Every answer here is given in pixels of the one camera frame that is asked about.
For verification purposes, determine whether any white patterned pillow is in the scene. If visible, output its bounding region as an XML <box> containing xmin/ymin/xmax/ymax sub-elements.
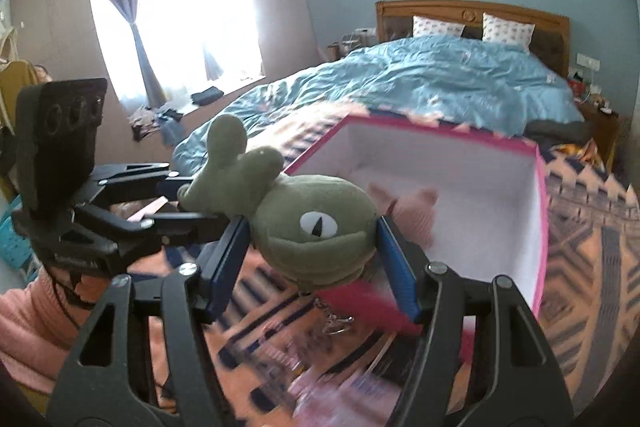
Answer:
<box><xmin>482</xmin><ymin>13</ymin><xmax>536</xmax><ymax>49</ymax></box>
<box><xmin>412</xmin><ymin>16</ymin><xmax>465</xmax><ymax>38</ymax></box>

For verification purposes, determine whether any blue floral duvet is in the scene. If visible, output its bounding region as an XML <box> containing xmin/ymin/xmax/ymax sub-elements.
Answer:
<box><xmin>171</xmin><ymin>32</ymin><xmax>585</xmax><ymax>178</ymax></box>

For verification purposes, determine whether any yellow chair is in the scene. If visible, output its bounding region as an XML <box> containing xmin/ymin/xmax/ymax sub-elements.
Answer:
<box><xmin>0</xmin><ymin>60</ymin><xmax>38</xmax><ymax>133</ymax></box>

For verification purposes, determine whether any white wall socket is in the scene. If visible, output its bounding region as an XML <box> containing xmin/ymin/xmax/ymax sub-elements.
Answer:
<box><xmin>576</xmin><ymin>53</ymin><xmax>600</xmax><ymax>72</ymax></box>

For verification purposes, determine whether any dark grey folded garment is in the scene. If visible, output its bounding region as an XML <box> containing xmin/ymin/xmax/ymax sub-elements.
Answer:
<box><xmin>523</xmin><ymin>120</ymin><xmax>593</xmax><ymax>148</ymax></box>

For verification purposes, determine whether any green frog plush toy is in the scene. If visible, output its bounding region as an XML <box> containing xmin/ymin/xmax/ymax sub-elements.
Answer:
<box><xmin>178</xmin><ymin>115</ymin><xmax>378</xmax><ymax>291</ymax></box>

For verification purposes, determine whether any teal plastic basket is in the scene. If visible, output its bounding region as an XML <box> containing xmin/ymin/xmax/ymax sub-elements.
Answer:
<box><xmin>0</xmin><ymin>196</ymin><xmax>39</xmax><ymax>282</ymax></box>

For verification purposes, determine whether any left gripper black camera box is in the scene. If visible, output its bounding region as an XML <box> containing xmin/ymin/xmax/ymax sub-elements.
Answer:
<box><xmin>15</xmin><ymin>78</ymin><xmax>107</xmax><ymax>215</ymax></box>

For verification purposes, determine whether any wooden bed headboard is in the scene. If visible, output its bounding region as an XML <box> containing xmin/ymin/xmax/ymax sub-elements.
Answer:
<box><xmin>375</xmin><ymin>0</ymin><xmax>570</xmax><ymax>77</ymax></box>

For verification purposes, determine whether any pink feather toy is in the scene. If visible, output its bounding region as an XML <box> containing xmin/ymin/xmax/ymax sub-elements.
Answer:
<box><xmin>317</xmin><ymin>281</ymin><xmax>422</xmax><ymax>337</ymax></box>

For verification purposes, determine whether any right white patterned pillow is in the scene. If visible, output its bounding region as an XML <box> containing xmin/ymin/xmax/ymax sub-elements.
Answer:
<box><xmin>482</xmin><ymin>13</ymin><xmax>536</xmax><ymax>49</ymax></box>

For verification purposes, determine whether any pink knitted plush doll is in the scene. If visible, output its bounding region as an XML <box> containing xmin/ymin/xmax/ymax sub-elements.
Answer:
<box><xmin>367</xmin><ymin>183</ymin><xmax>438</xmax><ymax>251</ymax></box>

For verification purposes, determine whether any orange navy patterned blanket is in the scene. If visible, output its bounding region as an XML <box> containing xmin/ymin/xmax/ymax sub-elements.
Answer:
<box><xmin>124</xmin><ymin>100</ymin><xmax>640</xmax><ymax>427</ymax></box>

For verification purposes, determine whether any wooden nightstand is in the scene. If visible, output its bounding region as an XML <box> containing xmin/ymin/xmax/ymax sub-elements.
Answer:
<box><xmin>577</xmin><ymin>101</ymin><xmax>622</xmax><ymax>171</ymax></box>

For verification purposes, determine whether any left pink sweater forearm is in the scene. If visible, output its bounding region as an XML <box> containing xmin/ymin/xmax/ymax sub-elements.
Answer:
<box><xmin>1</xmin><ymin>267</ymin><xmax>110</xmax><ymax>410</ymax></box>

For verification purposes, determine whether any left white patterned pillow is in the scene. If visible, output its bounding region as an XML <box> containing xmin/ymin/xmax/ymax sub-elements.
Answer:
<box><xmin>412</xmin><ymin>16</ymin><xmax>465</xmax><ymax>38</ymax></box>

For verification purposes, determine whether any pink cardboard box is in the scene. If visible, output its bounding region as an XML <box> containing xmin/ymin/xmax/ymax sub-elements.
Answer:
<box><xmin>285</xmin><ymin>115</ymin><xmax>548</xmax><ymax>313</ymax></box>

